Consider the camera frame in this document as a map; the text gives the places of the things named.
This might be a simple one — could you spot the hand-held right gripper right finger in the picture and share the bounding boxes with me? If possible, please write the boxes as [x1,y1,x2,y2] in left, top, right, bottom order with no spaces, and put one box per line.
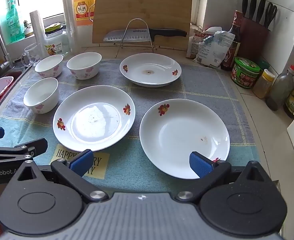
[175,151,272,203]

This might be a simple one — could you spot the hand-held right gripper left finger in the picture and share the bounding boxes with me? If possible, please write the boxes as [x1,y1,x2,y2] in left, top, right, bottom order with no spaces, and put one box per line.
[17,149,109,204]

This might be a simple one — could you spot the white floral plate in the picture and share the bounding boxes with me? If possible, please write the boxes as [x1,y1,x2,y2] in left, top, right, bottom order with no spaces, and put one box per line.
[139,98,231,180]
[119,53,182,88]

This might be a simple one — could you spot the stack of white plates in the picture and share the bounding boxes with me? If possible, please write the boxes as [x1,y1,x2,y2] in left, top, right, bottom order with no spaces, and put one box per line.
[52,85,136,152]

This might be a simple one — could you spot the white pink floral bowl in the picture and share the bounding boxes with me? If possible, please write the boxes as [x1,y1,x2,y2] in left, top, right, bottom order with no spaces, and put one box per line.
[34,54,64,78]
[66,52,102,80]
[23,77,59,114]

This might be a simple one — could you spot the stainless steel sink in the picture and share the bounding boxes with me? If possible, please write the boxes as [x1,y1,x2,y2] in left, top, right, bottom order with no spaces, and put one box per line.
[0,55,32,128]

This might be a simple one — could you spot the grey blue checked towel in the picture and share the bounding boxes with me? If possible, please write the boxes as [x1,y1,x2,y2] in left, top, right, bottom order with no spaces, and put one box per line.
[0,59,260,194]

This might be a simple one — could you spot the metal faucet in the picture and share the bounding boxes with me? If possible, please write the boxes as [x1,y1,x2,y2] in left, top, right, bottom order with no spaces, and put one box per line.
[0,26,15,70]

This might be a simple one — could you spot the clear glass mug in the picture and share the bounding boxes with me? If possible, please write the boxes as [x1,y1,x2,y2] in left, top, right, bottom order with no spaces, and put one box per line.
[21,42,44,67]

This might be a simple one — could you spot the green lidded sauce jar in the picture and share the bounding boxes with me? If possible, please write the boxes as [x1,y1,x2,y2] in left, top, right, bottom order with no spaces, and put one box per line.
[231,57,261,89]

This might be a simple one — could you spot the yellow lidded spice bottle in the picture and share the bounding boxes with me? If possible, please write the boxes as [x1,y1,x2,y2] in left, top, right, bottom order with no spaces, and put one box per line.
[252,69,275,99]

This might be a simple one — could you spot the green lidded glass jar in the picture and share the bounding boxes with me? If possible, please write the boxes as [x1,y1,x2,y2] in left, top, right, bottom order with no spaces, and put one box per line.
[44,22,70,57]

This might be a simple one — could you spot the green soap pump bottle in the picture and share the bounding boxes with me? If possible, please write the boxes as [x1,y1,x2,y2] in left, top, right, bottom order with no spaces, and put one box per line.
[6,0,25,43]

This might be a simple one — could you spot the clear bottle red cap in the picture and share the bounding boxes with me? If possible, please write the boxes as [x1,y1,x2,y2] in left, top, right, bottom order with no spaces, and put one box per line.
[266,65,294,112]

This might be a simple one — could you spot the small potted plant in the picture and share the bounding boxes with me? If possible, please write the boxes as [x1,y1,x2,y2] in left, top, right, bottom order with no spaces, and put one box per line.
[23,20,35,37]

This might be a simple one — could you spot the large white printed packet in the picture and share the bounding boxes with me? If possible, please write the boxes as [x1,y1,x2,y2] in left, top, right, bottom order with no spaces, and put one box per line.
[193,30,235,68]

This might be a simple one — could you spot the dark soy sauce bottle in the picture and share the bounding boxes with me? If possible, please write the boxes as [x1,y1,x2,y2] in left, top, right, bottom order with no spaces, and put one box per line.
[221,10,242,71]

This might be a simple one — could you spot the small white printed packet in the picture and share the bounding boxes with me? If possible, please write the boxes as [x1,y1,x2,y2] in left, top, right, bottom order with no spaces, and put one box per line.
[186,34,205,59]

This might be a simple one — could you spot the green capped bottle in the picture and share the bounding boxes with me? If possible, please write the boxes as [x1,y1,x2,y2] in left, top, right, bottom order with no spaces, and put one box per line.
[258,59,271,72]

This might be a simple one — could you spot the dark brown knife block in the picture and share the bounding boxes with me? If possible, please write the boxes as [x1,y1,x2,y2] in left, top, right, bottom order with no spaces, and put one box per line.
[238,16,271,63]

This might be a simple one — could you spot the bamboo cutting board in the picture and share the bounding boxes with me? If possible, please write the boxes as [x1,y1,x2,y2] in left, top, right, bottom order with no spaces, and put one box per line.
[91,0,193,51]

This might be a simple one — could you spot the black handled kitchen knife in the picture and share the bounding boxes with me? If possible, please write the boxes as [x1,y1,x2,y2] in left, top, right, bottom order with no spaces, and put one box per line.
[103,28,188,42]

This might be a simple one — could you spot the metal wire rack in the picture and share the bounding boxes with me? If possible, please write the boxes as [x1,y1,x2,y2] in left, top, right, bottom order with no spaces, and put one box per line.
[115,19,154,58]

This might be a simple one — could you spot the black handled scissors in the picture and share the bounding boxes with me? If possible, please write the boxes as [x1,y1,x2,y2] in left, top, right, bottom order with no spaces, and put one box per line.
[264,2,278,29]

